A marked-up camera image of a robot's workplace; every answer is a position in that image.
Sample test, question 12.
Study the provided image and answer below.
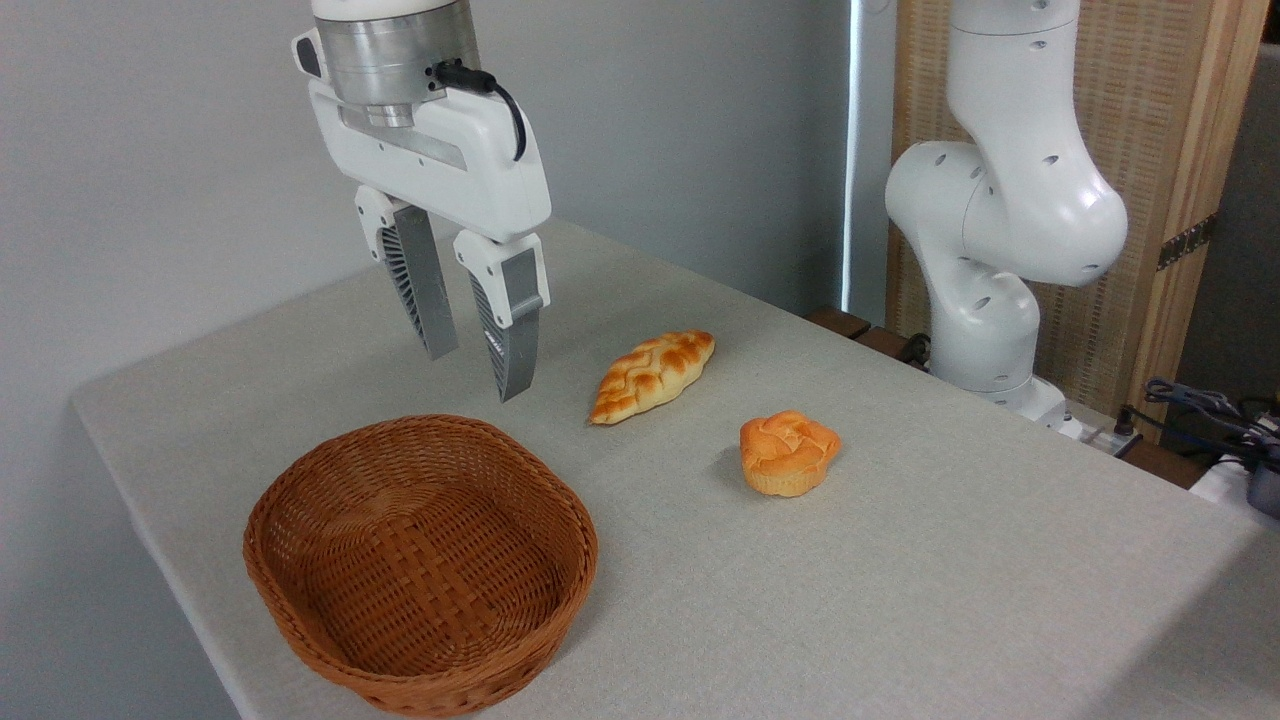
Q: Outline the round orange bread bun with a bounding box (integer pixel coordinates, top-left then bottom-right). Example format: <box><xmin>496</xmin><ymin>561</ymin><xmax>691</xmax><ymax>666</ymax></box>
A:
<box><xmin>739</xmin><ymin>410</ymin><xmax>843</xmax><ymax>498</ymax></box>

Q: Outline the dark grey box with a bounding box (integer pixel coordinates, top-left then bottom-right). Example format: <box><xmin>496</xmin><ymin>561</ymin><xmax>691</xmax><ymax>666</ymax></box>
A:
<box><xmin>1246</xmin><ymin>448</ymin><xmax>1280</xmax><ymax>520</ymax></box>

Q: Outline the white cloth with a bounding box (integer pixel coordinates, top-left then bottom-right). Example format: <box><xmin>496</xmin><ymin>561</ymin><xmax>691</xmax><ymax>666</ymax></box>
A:
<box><xmin>1188</xmin><ymin>453</ymin><xmax>1280</xmax><ymax>533</ymax></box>

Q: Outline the braided oblong bread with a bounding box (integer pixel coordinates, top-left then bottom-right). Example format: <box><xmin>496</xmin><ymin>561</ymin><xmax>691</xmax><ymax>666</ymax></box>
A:
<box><xmin>588</xmin><ymin>330</ymin><xmax>717</xmax><ymax>426</ymax></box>

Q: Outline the blue-grey cable bundle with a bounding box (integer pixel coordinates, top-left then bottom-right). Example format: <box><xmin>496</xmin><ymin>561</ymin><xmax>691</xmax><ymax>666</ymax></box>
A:
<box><xmin>1143</xmin><ymin>377</ymin><xmax>1280</xmax><ymax>446</ymax></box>

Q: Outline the brown wicker basket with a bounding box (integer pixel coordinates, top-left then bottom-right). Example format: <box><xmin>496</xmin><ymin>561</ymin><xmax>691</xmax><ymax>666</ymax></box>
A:
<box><xmin>243</xmin><ymin>415</ymin><xmax>599</xmax><ymax>718</ymax></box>

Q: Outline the metal screen hinge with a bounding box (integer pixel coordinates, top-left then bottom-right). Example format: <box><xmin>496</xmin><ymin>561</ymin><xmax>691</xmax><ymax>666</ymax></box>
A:
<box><xmin>1157</xmin><ymin>213</ymin><xmax>1219</xmax><ymax>271</ymax></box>

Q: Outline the grey tablecloth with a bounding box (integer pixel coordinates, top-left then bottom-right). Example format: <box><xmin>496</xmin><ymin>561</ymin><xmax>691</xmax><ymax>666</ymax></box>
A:
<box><xmin>70</xmin><ymin>215</ymin><xmax>1280</xmax><ymax>720</ymax></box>

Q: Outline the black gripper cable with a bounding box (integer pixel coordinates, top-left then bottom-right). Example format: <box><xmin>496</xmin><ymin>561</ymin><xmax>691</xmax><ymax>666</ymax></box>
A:
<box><xmin>432</xmin><ymin>60</ymin><xmax>528</xmax><ymax>163</ymax></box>

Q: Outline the brown wooden robot platform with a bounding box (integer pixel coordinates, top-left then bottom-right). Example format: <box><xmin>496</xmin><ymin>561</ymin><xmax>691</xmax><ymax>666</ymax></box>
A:
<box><xmin>805</xmin><ymin>305</ymin><xmax>1206</xmax><ymax>491</ymax></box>

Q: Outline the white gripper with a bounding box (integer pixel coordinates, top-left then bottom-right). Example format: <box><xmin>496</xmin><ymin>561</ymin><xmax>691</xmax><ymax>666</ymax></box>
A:
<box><xmin>292</xmin><ymin>28</ymin><xmax>553</xmax><ymax>403</ymax></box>

